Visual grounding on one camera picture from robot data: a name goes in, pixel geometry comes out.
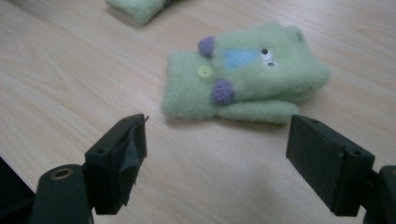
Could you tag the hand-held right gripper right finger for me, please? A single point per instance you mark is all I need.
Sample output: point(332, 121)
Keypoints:
point(327, 161)

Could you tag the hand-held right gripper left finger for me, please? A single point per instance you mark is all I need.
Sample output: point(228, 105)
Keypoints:
point(109, 168)

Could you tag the green fuzzy mitten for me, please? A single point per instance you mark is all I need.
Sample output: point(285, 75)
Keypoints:
point(140, 9)

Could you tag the green plush toy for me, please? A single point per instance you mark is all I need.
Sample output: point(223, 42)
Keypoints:
point(186, 93)

